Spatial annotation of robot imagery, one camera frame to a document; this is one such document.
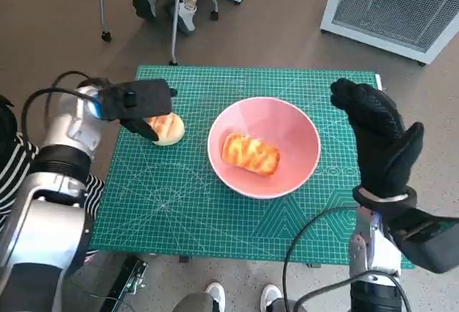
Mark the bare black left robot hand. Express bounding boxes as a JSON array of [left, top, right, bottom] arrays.
[[90, 89, 161, 144]]

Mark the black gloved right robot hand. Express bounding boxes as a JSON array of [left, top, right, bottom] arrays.
[[329, 77, 425, 202]]

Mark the round cream bread bun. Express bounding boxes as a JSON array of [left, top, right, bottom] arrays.
[[145, 113, 186, 147]]

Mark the pink bowl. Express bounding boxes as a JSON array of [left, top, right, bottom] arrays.
[[207, 97, 322, 200]]

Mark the rectangular orange twisted bread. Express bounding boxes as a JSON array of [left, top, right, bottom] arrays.
[[221, 131, 280, 177]]

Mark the green cutting mat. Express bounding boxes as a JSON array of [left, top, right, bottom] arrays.
[[87, 65, 413, 268]]

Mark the silver metal pole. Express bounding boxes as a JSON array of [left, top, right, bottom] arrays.
[[168, 0, 187, 66]]

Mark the person beside robot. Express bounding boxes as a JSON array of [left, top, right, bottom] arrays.
[[0, 95, 107, 255]]

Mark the large white mesh cabinet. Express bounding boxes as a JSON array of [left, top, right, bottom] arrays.
[[320, 0, 459, 66]]

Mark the black metal clamp stand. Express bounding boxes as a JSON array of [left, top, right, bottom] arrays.
[[91, 254, 150, 312]]

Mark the person with white shoes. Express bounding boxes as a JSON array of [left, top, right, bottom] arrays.
[[171, 282, 304, 312]]

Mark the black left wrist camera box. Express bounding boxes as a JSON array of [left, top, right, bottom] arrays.
[[97, 77, 176, 122]]

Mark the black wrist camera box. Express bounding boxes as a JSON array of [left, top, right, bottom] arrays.
[[97, 77, 176, 122], [389, 207, 459, 275]]

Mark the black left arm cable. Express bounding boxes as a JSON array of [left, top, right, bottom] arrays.
[[20, 70, 113, 137]]

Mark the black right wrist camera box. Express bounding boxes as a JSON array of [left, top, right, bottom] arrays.
[[389, 207, 459, 275]]

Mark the short black right arm cable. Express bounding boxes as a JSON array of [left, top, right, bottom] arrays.
[[303, 270, 413, 312]]

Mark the long black right arm cable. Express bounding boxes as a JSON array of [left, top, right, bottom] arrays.
[[282, 207, 361, 312]]

